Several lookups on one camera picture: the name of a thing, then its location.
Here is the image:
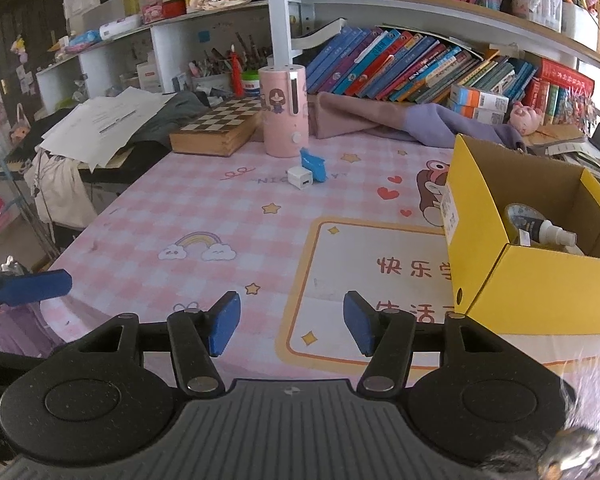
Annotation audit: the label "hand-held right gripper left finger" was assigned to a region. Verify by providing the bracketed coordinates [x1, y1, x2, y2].
[65, 290, 243, 394]

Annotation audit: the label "fluffy white sleeve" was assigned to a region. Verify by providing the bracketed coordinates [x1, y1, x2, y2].
[480, 360, 600, 480]

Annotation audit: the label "small spray bottle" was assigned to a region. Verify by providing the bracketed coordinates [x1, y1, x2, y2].
[520, 217, 578, 248]

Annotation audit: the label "row of pastel tubes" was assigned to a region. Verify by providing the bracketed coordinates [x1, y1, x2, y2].
[511, 0, 563, 33]

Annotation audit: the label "cream garment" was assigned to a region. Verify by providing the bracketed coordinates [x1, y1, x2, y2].
[25, 147, 98, 228]

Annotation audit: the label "row of colourful books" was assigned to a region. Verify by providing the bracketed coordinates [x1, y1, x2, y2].
[305, 25, 538, 106]

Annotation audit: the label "pink checkered tablecloth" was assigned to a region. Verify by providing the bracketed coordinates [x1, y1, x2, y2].
[40, 130, 600, 376]

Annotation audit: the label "orange and white boxes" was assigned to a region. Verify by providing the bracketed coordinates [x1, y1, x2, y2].
[447, 84, 510, 126]

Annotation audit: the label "wooden chess box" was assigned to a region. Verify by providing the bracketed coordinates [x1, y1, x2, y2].
[169, 97, 263, 157]

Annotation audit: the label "dark grey cloth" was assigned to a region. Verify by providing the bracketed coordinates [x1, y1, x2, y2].
[130, 91, 211, 148]

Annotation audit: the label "pink cylindrical desk device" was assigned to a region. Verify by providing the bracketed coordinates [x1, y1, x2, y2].
[258, 65, 310, 157]

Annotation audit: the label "pink and purple cloth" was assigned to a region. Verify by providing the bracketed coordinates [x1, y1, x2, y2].
[307, 91, 528, 151]

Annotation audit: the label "white shelf unit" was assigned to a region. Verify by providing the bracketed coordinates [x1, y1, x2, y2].
[35, 0, 600, 111]

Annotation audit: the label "red bottle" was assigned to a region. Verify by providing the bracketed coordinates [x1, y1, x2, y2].
[230, 45, 245, 98]

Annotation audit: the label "stack of white papers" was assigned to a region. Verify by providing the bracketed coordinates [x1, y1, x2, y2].
[39, 87, 178, 171]

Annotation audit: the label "yellow cardboard box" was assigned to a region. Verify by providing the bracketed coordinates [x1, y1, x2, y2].
[439, 133, 600, 336]

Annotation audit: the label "blue clip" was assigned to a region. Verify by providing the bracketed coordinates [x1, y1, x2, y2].
[300, 147, 328, 183]

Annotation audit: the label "row of red books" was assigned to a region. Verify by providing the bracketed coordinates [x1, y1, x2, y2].
[522, 57, 596, 126]

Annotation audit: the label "yellow tape roll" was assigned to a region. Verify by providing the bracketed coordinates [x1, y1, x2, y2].
[505, 203, 546, 246]

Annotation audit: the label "small white charger cube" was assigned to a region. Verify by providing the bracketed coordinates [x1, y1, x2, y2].
[286, 165, 315, 191]

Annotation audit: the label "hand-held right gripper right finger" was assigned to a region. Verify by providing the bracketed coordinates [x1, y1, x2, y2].
[342, 290, 506, 394]

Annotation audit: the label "blue packet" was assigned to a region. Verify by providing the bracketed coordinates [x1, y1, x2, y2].
[65, 30, 103, 53]

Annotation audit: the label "pink pig toy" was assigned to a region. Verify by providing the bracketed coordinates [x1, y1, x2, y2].
[510, 102, 541, 136]

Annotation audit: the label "white storage container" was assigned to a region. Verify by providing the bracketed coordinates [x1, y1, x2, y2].
[560, 0, 600, 41]

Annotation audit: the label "holder with pens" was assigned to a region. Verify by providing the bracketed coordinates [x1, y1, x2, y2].
[189, 32, 271, 93]

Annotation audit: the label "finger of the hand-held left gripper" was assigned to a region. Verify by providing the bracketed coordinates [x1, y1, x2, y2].
[0, 269, 73, 308]

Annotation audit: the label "pile of books and papers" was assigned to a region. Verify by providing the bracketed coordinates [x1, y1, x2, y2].
[530, 125, 600, 186]

